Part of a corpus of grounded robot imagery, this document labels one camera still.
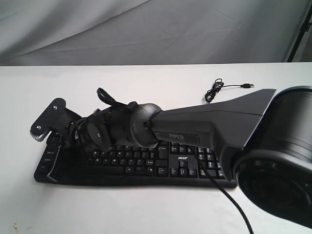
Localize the grey fabric backdrop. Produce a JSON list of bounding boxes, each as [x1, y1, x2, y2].
[[0, 0, 311, 66]]

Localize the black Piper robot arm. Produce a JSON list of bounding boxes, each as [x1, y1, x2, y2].
[[48, 86, 312, 227]]

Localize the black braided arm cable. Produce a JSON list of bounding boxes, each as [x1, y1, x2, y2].
[[185, 143, 256, 234]]

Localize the black tripod stand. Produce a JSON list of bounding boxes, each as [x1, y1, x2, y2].
[[285, 0, 312, 62]]

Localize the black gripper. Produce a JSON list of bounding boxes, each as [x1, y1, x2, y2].
[[46, 107, 135, 182]]

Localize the black USB cable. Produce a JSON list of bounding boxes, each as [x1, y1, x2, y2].
[[203, 78, 255, 104]]

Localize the black Acer keyboard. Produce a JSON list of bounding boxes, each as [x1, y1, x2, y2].
[[34, 142, 237, 189]]

